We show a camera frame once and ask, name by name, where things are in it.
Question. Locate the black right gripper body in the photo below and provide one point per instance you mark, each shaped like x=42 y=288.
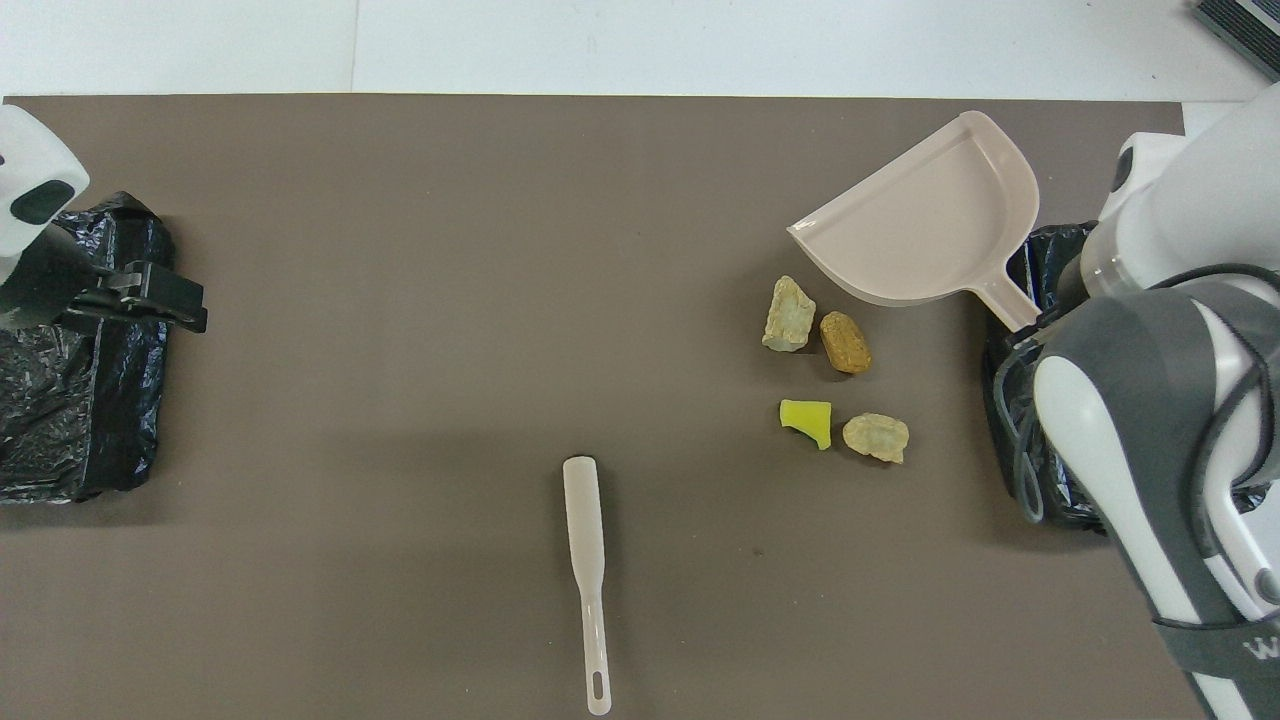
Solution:
x=1068 y=295

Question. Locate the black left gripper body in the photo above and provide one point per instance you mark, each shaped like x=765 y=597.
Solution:
x=45 y=280

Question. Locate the beige plastic dustpan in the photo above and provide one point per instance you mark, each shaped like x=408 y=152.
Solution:
x=930 y=220

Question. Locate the beige hand brush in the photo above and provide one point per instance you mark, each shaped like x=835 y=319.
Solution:
x=585 y=520

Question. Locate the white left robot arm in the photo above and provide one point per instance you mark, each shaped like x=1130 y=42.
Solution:
x=30 y=150

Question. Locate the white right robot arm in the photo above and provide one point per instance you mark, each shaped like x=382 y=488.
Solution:
x=1200 y=220

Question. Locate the black bag lined bin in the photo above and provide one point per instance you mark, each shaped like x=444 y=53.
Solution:
x=995 y=400
x=100 y=420

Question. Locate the brown table mat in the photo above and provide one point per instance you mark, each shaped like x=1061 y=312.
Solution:
x=400 y=350

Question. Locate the brown foam chunk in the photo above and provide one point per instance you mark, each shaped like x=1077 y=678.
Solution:
x=845 y=343

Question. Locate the pale beige foam chunk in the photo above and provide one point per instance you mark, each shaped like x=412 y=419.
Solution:
x=789 y=315
x=876 y=438

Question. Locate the small yellow sponge piece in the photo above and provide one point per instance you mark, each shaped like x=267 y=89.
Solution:
x=808 y=418

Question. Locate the grey ribbed device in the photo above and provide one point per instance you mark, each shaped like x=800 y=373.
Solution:
x=1250 y=25

